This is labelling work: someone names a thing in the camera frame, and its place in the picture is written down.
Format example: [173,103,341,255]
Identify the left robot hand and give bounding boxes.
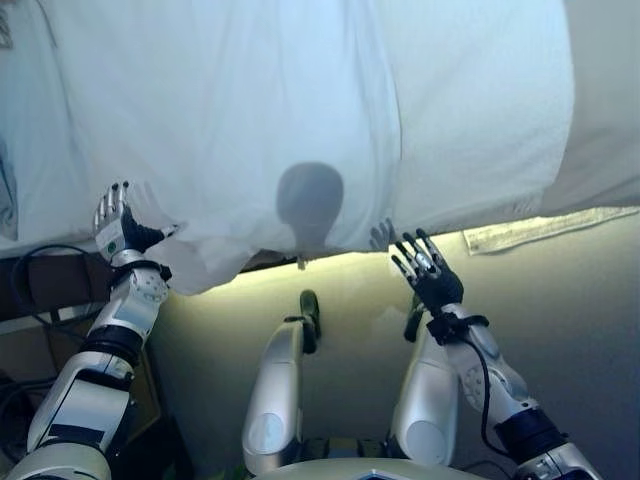
[92,180,180,267]

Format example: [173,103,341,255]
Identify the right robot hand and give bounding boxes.
[389,228,466,317]

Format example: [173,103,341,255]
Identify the white bed sheet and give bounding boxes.
[0,0,575,297]

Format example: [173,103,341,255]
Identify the silver right robot leg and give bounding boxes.
[388,294,460,469]

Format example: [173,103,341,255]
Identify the silver robot leg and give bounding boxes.
[241,288,321,477]
[388,294,460,469]

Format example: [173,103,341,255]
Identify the wooden nightstand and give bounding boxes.
[0,307,169,480]

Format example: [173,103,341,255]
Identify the silver left robot leg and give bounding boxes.
[241,288,321,477]

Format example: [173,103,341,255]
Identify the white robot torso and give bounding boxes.
[252,455,484,480]

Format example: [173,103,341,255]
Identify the pillow with long dark fringe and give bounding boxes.
[0,0,15,50]

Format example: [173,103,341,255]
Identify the brown bed frame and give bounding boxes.
[0,244,117,324]

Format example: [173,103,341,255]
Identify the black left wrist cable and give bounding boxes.
[10,242,110,324]

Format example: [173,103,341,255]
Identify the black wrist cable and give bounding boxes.
[10,242,110,324]
[472,342,496,454]

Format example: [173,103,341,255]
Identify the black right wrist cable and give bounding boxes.
[472,342,496,454]

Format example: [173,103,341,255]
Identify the black floor cables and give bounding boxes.
[0,369,66,451]

